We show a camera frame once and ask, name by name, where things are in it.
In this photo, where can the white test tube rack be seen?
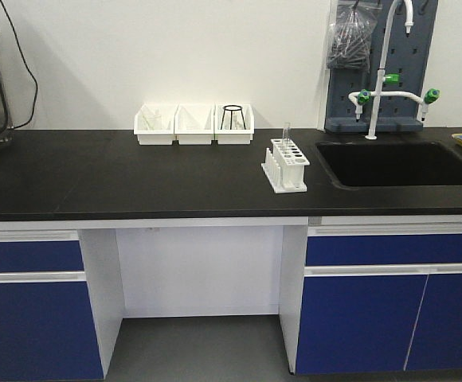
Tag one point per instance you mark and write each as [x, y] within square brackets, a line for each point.
[284, 166]

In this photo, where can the clear glass test tube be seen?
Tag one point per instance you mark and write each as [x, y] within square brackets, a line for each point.
[286, 137]

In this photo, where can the grey pegboard drying rack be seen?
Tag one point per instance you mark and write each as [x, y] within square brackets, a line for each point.
[407, 57]

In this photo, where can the white right storage bin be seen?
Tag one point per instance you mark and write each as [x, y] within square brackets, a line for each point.
[234, 136]

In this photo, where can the white storage bin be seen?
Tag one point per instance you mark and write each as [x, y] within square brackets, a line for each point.
[164, 137]
[234, 136]
[194, 124]

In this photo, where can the clear conical glass flask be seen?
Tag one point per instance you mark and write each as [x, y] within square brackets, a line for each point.
[234, 120]

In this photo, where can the white middle storage bin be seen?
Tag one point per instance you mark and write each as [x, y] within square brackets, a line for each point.
[194, 124]

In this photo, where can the white left storage bin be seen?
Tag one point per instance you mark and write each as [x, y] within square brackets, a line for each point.
[164, 137]

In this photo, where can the clear glass beaker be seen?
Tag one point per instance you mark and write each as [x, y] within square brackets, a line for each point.
[156, 121]

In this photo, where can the green yellow stirring stick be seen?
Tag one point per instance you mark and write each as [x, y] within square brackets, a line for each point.
[147, 123]

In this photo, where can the black lab sink basin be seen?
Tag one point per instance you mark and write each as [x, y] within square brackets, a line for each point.
[355, 165]

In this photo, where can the white gooseneck lab faucet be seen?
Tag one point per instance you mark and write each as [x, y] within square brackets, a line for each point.
[360, 98]

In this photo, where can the blue cabinet door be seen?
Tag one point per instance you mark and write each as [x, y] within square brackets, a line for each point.
[357, 323]
[437, 342]
[47, 333]

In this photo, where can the blue left upper drawer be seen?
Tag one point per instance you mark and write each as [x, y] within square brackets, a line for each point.
[38, 256]

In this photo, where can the blue drawer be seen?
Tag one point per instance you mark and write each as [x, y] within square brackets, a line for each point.
[38, 256]
[381, 250]

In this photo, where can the plastic bag of pegs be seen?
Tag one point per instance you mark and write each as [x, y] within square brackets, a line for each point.
[351, 35]

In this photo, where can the blue left cabinet door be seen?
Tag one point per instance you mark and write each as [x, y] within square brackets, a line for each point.
[47, 333]

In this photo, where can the blue right upper drawer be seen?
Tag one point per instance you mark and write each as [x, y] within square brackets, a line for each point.
[381, 250]

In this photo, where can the blue far right cabinet door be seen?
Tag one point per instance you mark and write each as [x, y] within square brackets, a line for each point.
[437, 342]

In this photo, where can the black wire tripod stand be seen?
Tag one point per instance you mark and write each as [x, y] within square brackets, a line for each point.
[230, 107]

